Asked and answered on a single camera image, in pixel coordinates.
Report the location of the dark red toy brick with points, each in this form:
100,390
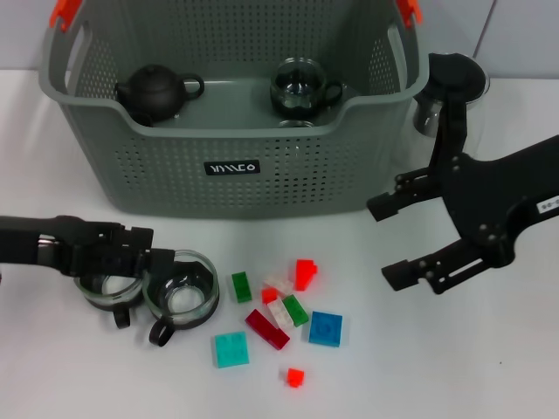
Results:
266,328

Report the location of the orange wedge toy brick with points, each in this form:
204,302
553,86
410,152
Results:
305,275

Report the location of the blue toy plate brick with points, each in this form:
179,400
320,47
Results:
325,328

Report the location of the green toy brick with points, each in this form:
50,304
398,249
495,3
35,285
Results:
241,286
297,311

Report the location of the grey perforated storage basket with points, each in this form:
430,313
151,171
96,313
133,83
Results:
305,174

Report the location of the black clay teapot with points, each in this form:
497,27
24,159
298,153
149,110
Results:
153,91

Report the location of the small orange toy brick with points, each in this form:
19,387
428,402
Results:
268,296
295,377

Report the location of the small black clay cup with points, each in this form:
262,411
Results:
142,118

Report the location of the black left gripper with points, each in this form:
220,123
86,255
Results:
35,240

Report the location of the white translucent toy brick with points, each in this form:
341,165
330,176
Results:
279,314
279,283

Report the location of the glass teacup with black holder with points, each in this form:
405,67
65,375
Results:
297,98
183,301
296,124
109,297

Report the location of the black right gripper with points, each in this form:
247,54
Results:
493,196

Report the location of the teal toy plate brick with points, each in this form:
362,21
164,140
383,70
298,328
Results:
231,349

